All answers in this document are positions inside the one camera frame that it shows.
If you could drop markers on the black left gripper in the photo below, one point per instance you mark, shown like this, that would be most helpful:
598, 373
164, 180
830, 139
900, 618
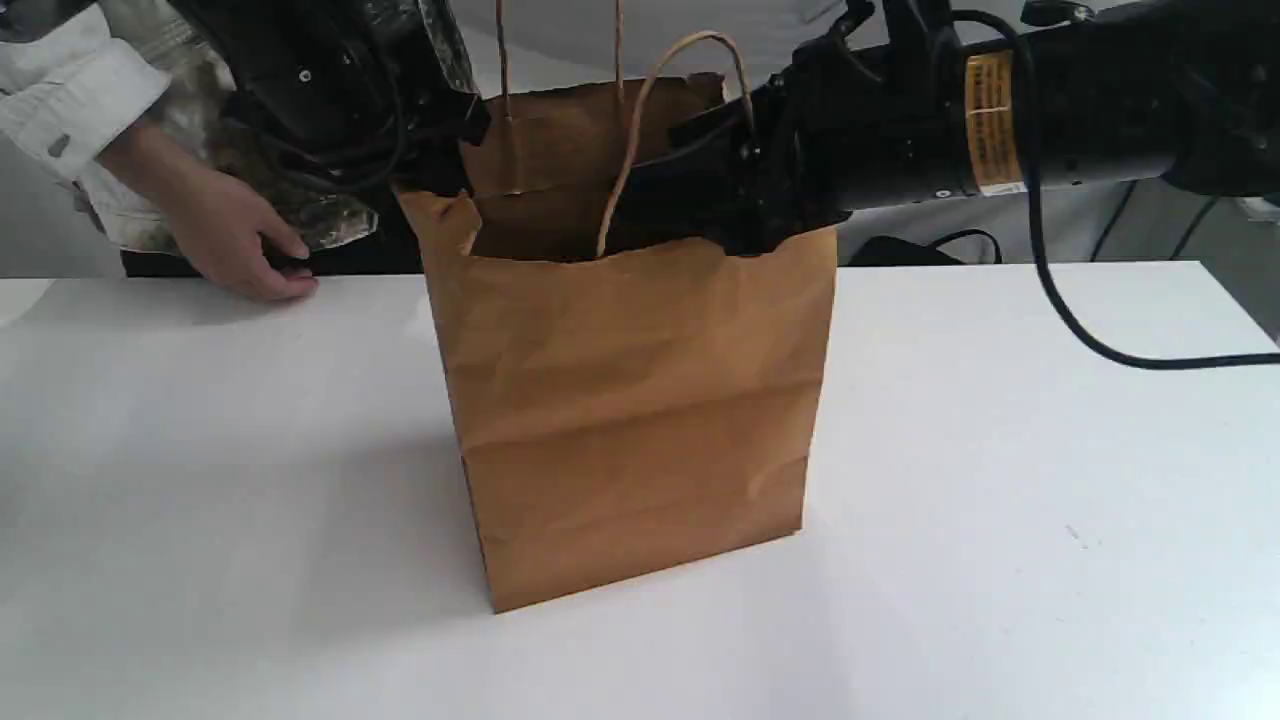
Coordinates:
442, 128

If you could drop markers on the person's torso patterned jacket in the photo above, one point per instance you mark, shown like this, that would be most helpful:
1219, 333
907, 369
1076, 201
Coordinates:
362, 234

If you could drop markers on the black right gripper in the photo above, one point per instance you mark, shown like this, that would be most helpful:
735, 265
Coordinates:
744, 176

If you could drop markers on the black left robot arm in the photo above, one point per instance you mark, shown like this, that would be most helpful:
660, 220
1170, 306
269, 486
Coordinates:
349, 96

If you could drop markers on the grey equipment box right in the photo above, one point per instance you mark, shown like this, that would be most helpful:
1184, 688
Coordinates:
1160, 223

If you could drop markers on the person's right forearm white sleeve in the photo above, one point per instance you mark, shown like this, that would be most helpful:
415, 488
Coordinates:
80, 90

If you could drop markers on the brown paper bag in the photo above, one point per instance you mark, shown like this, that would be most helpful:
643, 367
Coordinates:
625, 400

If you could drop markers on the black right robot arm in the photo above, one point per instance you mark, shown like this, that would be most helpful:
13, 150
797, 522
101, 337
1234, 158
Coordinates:
888, 107

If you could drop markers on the person's right hand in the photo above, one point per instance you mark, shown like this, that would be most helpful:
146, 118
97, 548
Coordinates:
223, 227

